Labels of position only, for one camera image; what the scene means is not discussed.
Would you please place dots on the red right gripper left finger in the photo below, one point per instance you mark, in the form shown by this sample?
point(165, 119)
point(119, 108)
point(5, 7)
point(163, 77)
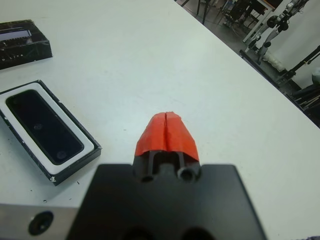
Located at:
point(153, 135)

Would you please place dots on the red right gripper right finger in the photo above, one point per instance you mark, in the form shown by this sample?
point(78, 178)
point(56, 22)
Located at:
point(180, 137)

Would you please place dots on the glossy black box lid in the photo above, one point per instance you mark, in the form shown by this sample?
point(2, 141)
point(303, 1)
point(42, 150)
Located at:
point(25, 47)

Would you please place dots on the black box base white insert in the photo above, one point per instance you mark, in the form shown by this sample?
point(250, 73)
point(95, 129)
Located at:
point(72, 130)

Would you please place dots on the black gantry stand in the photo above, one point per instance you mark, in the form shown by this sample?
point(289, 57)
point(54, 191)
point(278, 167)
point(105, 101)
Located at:
point(250, 58)

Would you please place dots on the white cloth pile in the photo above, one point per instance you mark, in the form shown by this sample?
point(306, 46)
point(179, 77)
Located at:
point(273, 62)

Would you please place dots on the folded black chairs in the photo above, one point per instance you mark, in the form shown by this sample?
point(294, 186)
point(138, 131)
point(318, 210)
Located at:
point(310, 100)

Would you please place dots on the small silver humanoid robot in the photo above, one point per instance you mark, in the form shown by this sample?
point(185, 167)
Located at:
point(273, 32)

